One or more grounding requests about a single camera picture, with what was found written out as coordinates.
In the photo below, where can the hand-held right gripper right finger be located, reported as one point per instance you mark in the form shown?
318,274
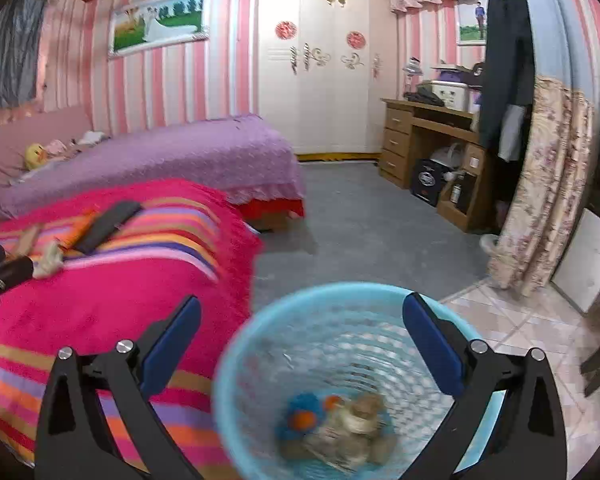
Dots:
432,347

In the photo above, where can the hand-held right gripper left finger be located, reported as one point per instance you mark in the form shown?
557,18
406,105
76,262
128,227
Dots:
172,347

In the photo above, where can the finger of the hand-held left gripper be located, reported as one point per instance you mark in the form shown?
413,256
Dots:
12,272

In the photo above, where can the grey face mask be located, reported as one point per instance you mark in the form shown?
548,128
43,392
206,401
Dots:
47,260

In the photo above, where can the light blue plastic mesh basket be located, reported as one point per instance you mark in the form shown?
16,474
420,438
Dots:
245,360

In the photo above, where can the small orange scrap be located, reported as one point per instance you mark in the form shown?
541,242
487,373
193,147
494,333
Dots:
333,401
304,420

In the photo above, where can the blue mesh scrubber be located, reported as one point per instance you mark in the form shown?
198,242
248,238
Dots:
292,405

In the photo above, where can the orange plastic bag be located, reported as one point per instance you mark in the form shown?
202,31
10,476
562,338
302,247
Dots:
80,230

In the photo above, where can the black tablet case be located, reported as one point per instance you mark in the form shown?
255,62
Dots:
110,225

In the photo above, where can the white fan stand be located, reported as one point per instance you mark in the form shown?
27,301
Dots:
489,247

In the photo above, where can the yellow duck plush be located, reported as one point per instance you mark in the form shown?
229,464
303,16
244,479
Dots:
35,156

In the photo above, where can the pink cloth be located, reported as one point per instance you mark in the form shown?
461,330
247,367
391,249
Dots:
57,147

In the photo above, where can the pink headboard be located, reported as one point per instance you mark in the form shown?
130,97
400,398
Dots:
30,125

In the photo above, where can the white cloth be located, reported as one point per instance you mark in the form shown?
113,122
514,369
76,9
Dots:
91,138

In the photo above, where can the black box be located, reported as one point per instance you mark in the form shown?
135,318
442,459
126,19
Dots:
427,182

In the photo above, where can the white board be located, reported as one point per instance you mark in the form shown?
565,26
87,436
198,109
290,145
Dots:
582,260

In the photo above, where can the purple dotted bed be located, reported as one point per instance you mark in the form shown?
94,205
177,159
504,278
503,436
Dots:
180,160

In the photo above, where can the white round appliance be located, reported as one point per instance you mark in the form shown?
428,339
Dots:
450,157

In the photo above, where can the floral curtain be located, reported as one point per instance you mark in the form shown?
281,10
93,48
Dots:
545,185

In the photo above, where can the wooden desk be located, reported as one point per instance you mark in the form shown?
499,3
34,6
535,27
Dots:
397,140

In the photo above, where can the grey curtain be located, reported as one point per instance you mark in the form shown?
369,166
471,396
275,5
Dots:
10,45

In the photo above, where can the dark bag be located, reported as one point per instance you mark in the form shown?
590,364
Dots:
422,99

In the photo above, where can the white storage box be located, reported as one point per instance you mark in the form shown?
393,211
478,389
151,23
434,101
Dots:
450,96

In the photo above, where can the white wardrobe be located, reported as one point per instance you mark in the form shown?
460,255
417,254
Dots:
330,100

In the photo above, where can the black cap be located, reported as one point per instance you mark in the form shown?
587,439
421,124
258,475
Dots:
476,75

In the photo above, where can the desk lamp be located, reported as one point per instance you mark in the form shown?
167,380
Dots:
412,70

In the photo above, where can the dark hanging jacket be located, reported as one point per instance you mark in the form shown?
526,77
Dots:
507,60

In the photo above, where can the red paper cutout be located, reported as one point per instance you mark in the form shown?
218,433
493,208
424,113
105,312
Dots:
355,40
284,30

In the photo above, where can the large framed wall photo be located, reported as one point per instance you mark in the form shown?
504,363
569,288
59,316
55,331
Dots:
157,22

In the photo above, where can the small framed wall photo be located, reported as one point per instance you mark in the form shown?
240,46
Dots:
467,20

